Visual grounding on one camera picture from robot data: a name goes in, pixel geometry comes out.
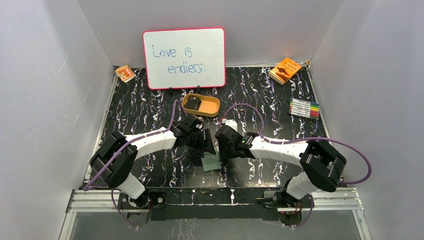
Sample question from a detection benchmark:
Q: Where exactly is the orange oval tray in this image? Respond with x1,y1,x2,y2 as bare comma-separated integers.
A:
182,93,221,118

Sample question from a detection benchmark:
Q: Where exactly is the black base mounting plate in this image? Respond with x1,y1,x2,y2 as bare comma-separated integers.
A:
116,187,314,224

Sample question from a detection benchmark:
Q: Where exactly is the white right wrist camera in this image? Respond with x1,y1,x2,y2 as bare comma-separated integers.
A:
221,118,238,132

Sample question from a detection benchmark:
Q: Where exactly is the coloured marker pen set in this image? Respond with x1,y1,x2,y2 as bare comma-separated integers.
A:
288,97,320,120

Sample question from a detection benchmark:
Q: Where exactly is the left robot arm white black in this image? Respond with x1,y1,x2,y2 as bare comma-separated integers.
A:
84,114,216,208

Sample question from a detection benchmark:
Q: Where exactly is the pink framed whiteboard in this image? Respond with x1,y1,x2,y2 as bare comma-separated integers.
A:
142,27,227,90

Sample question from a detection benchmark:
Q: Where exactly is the black VIP card stack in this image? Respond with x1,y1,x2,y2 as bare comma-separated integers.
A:
183,96,202,111

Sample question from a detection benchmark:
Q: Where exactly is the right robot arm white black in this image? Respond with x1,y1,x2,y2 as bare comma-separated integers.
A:
215,125,347,207

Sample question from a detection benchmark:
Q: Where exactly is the orange book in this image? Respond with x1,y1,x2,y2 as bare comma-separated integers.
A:
268,57,302,85

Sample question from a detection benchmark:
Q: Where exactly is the small orange card box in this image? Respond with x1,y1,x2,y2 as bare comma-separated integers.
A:
115,65,136,83

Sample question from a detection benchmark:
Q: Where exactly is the aluminium frame rail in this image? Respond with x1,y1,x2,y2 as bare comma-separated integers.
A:
59,187,372,240

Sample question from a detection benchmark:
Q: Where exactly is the mint green card holder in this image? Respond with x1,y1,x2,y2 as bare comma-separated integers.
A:
201,146,222,172

